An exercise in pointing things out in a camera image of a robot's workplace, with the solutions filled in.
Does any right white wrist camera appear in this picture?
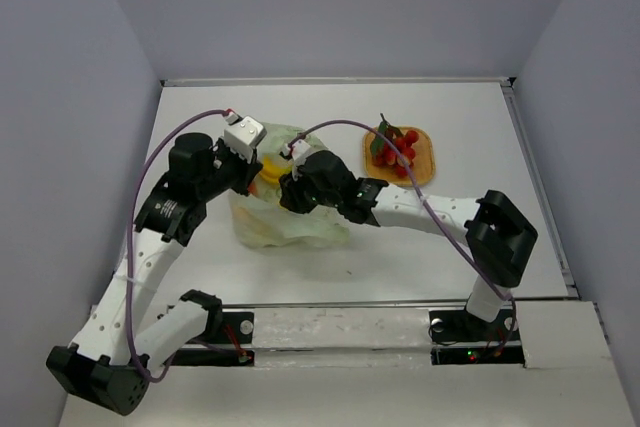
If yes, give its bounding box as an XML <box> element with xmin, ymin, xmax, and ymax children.
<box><xmin>279</xmin><ymin>139</ymin><xmax>315</xmax><ymax>180</ymax></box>

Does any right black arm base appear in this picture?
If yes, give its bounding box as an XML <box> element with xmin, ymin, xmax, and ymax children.
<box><xmin>428</xmin><ymin>308</ymin><xmax>525</xmax><ymax>366</ymax></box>

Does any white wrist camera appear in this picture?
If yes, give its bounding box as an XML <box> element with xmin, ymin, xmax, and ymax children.
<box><xmin>279</xmin><ymin>139</ymin><xmax>315</xmax><ymax>180</ymax></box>
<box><xmin>223</xmin><ymin>112</ymin><xmax>267</xmax><ymax>163</ymax></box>

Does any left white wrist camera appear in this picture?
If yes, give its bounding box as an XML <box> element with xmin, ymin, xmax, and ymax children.
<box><xmin>223</xmin><ymin>112</ymin><xmax>267</xmax><ymax>163</ymax></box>

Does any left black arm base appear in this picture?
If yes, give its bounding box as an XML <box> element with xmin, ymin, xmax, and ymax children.
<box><xmin>173</xmin><ymin>310</ymin><xmax>255</xmax><ymax>367</ymax></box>

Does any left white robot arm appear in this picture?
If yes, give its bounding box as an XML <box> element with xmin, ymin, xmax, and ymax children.
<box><xmin>46</xmin><ymin>128</ymin><xmax>265</xmax><ymax>416</ymax></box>

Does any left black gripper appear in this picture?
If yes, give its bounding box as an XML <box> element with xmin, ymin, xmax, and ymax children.
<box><xmin>198</xmin><ymin>137</ymin><xmax>263</xmax><ymax>201</ymax></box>

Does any yellow fake banana bunch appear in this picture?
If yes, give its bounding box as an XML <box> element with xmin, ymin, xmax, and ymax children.
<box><xmin>259</xmin><ymin>155</ymin><xmax>292</xmax><ymax>186</ymax></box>

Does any orange woven square tray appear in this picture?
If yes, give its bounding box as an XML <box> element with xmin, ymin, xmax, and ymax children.
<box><xmin>362</xmin><ymin>126</ymin><xmax>436</xmax><ymax>187</ymax></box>

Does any red cherry bunch with leaves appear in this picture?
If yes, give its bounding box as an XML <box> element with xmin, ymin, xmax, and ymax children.
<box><xmin>369</xmin><ymin>114</ymin><xmax>419</xmax><ymax>179</ymax></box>

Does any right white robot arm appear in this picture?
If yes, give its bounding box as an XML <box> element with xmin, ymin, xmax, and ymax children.
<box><xmin>279</xmin><ymin>150</ymin><xmax>538</xmax><ymax>339</ymax></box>

